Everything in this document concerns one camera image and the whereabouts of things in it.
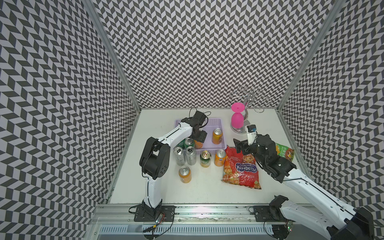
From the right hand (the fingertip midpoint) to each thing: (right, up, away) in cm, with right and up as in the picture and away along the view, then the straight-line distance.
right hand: (243, 139), depth 78 cm
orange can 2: (-30, -18, -1) cm, 35 cm away
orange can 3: (-12, 0, +15) cm, 19 cm away
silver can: (-28, -9, +4) cm, 29 cm away
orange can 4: (-24, -5, +15) cm, 28 cm away
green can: (-29, -3, +9) cm, 31 cm away
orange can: (-11, -11, +5) cm, 17 cm away
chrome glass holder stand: (+9, +22, +4) cm, 24 cm away
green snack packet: (+31, -10, +14) cm, 35 cm away
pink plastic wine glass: (+1, +11, +13) cm, 17 cm away
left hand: (-24, -1, +16) cm, 29 cm away
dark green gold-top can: (-20, -11, +5) cm, 23 cm away
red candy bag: (0, -17, +5) cm, 18 cm away
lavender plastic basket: (-17, -7, +22) cm, 29 cm away
